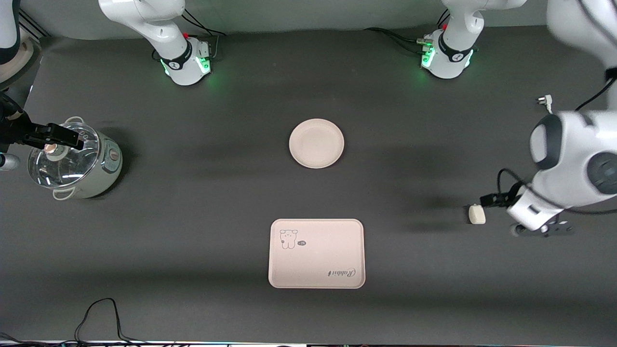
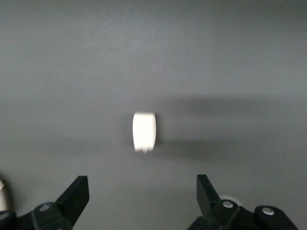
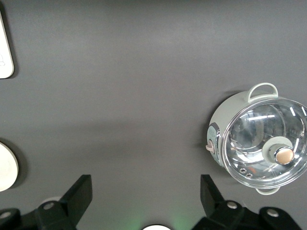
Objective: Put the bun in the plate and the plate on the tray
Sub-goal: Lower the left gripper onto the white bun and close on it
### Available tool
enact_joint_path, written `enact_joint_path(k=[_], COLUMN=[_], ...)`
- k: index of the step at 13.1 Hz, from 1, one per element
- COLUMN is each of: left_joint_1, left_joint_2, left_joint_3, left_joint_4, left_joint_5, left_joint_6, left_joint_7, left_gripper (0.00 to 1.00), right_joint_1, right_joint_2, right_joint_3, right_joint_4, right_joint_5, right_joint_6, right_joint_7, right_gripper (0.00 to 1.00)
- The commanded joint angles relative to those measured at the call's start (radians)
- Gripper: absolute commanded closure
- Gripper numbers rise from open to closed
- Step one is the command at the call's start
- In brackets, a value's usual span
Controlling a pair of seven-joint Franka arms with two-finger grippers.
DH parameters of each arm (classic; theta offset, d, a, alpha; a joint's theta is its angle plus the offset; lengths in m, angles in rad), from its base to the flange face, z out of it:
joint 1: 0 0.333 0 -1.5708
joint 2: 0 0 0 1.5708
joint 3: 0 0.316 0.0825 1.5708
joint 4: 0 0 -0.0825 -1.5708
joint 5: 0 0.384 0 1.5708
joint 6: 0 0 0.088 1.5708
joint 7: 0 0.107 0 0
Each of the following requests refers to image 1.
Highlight round cream plate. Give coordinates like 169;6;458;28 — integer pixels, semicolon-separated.
289;119;345;169

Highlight cream rectangular rabbit-print tray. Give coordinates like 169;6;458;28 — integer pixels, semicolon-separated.
268;218;366;290

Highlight glass pot lid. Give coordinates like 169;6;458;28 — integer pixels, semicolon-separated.
27;120;101;189

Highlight grey-green electric cooking pot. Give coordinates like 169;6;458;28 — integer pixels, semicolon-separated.
27;116;123;200

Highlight beige round board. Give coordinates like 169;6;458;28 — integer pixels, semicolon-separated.
0;39;43;90

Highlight black left arm gripper cable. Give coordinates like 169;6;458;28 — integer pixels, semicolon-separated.
497;67;617;215

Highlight grey aluminium rail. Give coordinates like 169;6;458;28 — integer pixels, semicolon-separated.
18;9;52;40

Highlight thin black looped cable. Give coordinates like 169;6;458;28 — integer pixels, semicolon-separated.
74;298;150;346

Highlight black right arm base cables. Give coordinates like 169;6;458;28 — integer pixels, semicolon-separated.
181;10;227;61

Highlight black arm base cables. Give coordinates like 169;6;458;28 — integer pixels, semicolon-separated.
364;27;426;53
181;10;227;61

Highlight black left arm base cables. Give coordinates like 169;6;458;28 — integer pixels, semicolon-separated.
364;27;426;53

